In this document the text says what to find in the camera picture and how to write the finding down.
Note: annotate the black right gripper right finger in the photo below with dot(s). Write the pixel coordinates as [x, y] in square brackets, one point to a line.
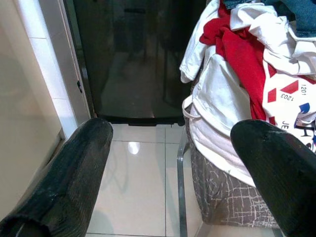
[279, 168]

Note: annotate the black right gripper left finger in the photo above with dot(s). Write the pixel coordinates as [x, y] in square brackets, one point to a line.
[66, 177]

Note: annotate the grey patterned laundry basket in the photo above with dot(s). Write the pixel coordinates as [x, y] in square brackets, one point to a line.
[222, 195]

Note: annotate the pale pink cloth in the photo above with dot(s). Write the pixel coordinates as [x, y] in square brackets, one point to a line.
[217, 150]

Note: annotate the white printed shirt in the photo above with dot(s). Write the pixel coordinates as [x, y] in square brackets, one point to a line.
[291, 81]

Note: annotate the red garment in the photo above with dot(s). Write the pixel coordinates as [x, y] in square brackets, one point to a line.
[242, 59]

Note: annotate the dark glass door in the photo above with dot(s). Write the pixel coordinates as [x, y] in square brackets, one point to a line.
[133, 61]

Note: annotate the blue denim garment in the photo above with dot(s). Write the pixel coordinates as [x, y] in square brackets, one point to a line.
[296, 12]

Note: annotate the white door frame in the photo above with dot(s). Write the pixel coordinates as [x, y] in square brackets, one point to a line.
[61, 61]

